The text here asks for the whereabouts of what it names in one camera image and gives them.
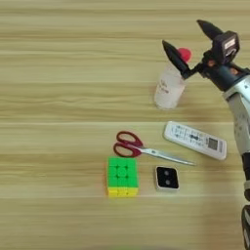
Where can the small black box white label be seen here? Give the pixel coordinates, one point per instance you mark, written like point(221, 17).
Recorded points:
point(226, 45)

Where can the clear bottle red cap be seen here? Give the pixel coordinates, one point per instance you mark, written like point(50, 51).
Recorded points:
point(167, 91)

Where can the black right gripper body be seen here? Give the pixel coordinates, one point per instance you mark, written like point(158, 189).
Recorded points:
point(224, 76)

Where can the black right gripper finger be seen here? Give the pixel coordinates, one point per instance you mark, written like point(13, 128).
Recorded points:
point(210, 29)
point(175, 57)

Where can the colourful puzzle cube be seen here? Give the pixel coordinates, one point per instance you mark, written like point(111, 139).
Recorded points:
point(122, 172)

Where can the white remote control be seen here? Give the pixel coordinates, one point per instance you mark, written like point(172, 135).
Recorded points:
point(195, 138)

